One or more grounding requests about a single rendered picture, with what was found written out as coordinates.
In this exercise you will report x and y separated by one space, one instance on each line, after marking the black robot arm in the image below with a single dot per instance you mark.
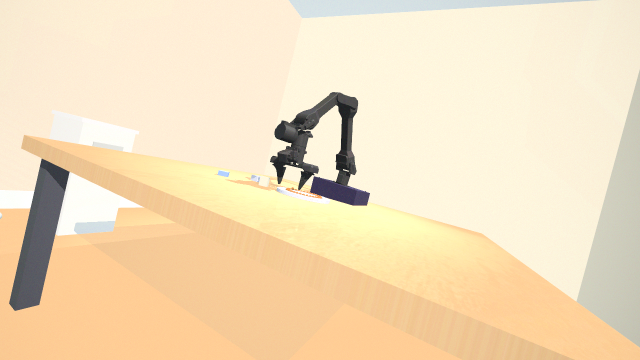
294 133

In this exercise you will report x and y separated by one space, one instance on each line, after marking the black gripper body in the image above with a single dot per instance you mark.
309 168

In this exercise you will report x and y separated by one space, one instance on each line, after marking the white round board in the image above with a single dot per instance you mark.
322 200

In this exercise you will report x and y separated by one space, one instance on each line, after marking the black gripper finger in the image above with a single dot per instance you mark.
303 179
280 170

